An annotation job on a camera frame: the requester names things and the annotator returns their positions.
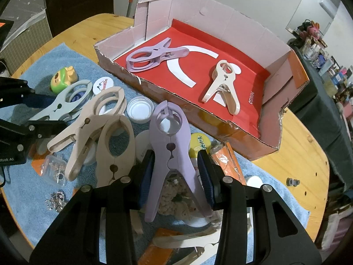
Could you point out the pink curtain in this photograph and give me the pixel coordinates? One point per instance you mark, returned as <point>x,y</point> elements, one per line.
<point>339,226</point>

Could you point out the pink plush toy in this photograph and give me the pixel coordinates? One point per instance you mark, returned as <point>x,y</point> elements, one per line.
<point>311,30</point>

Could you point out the purple plastic clothes clip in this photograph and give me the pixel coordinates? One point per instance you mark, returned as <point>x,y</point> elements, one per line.
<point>162,53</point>
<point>179,149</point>

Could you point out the grey-blue plastic clothes clip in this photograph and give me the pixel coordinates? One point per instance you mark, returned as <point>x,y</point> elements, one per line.
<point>55,109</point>

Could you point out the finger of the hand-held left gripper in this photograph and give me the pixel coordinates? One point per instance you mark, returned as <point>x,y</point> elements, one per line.
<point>41,129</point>
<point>41,100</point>

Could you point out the yellow bottle cap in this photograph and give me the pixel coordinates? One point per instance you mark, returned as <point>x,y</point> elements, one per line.
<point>200,143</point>

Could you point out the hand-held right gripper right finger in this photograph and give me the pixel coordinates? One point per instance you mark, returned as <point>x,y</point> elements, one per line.
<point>205,179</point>

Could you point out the white cap with red print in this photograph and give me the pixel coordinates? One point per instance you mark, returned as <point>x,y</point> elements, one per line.
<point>103,85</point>

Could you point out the cluttered dark side table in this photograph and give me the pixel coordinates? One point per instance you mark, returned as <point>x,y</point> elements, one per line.
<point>331,66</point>

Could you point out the cream plastic clothes clip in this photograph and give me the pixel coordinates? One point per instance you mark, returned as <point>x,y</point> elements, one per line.
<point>224,85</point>
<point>190,241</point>

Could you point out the beige plastic clothes clip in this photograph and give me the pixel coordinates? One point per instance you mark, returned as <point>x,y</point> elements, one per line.
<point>82,124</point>
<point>104,154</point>

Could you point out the orange cardboard box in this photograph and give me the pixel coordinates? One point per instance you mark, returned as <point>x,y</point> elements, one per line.
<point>248,60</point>

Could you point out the pale grid-pattern cloth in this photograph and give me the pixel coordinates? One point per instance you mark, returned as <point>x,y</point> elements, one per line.
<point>27,30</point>

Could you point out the green bear toy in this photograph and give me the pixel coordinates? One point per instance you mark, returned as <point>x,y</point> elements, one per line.
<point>62,78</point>

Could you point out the blue bottle cap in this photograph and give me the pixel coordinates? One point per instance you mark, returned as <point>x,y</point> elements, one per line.
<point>78,97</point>

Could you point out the dark door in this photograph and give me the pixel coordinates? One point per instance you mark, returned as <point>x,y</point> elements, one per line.
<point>80,11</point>

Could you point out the blue towel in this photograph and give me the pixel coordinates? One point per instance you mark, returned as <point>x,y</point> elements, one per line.
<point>35,60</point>

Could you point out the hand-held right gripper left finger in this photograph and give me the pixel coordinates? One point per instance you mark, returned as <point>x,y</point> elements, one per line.
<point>146,182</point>

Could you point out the side table with dark cloth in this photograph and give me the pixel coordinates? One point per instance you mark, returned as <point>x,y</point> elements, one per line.
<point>325,110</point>

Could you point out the cream knitted scrunchie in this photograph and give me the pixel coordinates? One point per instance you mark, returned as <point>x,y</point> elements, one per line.
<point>173,198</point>

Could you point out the small clear plastic box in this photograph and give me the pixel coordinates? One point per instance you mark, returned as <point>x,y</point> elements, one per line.
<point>53,169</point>

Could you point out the orange wrapped packet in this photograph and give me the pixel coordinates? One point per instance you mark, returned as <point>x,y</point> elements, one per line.
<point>35,164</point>
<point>227,160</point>
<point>157,251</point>

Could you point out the wall mirror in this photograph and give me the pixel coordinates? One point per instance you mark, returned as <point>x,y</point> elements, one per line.
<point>311,0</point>

